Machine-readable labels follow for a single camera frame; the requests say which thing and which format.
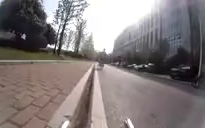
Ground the vehicle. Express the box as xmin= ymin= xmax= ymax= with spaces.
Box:
xmin=97 ymin=59 xmax=106 ymax=68

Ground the low hedge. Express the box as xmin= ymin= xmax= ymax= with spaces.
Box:
xmin=61 ymin=49 xmax=92 ymax=61

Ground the grey concrete kerb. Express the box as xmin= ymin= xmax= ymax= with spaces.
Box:
xmin=46 ymin=63 xmax=110 ymax=128

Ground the row of parked cars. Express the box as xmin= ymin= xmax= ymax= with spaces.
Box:
xmin=109 ymin=61 xmax=158 ymax=73

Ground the grey asphalt road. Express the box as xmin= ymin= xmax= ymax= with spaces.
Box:
xmin=96 ymin=63 xmax=205 ymax=128

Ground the thin tall tree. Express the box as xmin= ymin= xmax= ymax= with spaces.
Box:
xmin=52 ymin=0 xmax=90 ymax=56

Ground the robot's own part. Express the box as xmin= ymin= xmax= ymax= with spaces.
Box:
xmin=59 ymin=119 xmax=71 ymax=128
xmin=123 ymin=118 xmax=136 ymax=128

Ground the long grey building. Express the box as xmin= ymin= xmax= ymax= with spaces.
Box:
xmin=112 ymin=0 xmax=205 ymax=72

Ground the red brick path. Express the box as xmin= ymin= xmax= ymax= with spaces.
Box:
xmin=0 ymin=61 xmax=94 ymax=128

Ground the grass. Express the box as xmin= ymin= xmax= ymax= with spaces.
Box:
xmin=0 ymin=45 xmax=66 ymax=62

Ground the large dark tree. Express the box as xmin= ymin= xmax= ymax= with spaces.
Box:
xmin=0 ymin=0 xmax=57 ymax=52

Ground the pole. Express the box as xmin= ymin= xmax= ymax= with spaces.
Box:
xmin=193 ymin=16 xmax=204 ymax=88

